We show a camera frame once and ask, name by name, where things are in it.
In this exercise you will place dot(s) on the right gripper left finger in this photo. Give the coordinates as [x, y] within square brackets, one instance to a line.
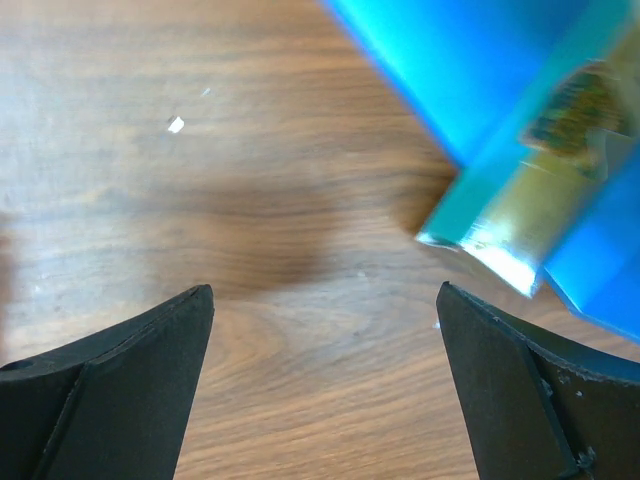
[112, 405]

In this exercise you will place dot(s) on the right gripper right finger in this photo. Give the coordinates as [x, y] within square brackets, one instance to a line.
[538, 405]

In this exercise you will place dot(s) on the teal green tea toothpaste box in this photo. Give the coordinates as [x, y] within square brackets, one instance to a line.
[573, 129]

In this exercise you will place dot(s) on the blue shelf with coloured boards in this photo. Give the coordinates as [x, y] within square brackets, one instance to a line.
[462, 66]

